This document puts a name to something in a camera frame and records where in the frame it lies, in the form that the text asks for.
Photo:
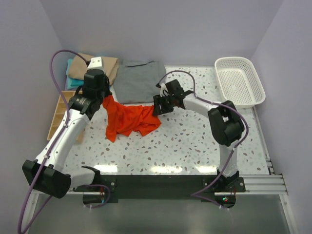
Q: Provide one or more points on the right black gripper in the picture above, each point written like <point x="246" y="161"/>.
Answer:
<point x="158" y="100"/>

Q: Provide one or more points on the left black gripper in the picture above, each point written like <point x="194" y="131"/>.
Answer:
<point x="107" y="91"/>

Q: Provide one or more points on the orange t-shirt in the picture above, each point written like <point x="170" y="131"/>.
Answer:
<point x="122" y="120"/>

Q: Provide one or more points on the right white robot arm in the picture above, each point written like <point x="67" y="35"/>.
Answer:
<point x="226" y="123"/>

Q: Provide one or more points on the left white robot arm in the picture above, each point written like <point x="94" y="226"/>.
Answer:
<point x="45" y="173"/>

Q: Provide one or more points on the teal folded t-shirt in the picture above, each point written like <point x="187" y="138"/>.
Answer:
<point x="71" y="83"/>

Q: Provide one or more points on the beige folded t-shirt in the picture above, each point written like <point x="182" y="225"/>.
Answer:
<point x="78" y="68"/>

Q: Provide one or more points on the wooden compartment tray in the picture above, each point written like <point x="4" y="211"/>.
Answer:
<point x="59" y="113"/>

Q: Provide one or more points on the grey folded t-shirt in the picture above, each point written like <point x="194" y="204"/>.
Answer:
<point x="136" y="81"/>

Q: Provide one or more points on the white plastic basket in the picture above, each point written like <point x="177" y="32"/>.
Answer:
<point x="239" y="82"/>

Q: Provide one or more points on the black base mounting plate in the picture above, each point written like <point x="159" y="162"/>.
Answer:
<point x="162" y="186"/>

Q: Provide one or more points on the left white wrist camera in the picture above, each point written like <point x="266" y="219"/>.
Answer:
<point x="96" y="63"/>

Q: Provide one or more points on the aluminium rail frame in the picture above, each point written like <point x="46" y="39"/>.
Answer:
<point x="182" y="145"/>

